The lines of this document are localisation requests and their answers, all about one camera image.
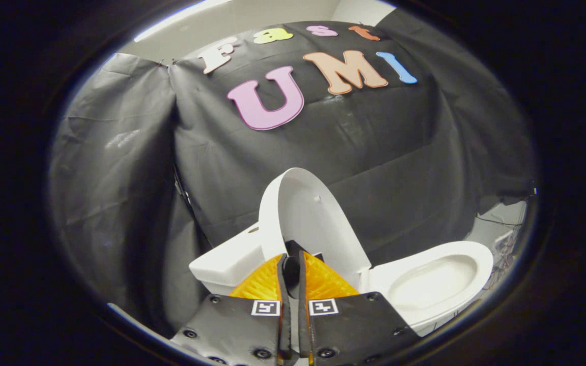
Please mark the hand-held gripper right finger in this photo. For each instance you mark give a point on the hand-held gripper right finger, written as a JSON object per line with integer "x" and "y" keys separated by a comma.
{"x": 354, "y": 325}

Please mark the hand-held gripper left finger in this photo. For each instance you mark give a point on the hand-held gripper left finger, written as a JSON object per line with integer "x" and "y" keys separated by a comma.
{"x": 242, "y": 325}

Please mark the white toilet bowl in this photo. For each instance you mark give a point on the white toilet bowl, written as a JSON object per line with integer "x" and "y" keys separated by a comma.
{"x": 430, "y": 284}

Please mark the black backdrop cloth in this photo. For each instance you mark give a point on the black backdrop cloth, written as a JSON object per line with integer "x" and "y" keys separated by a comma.
{"x": 374, "y": 152}

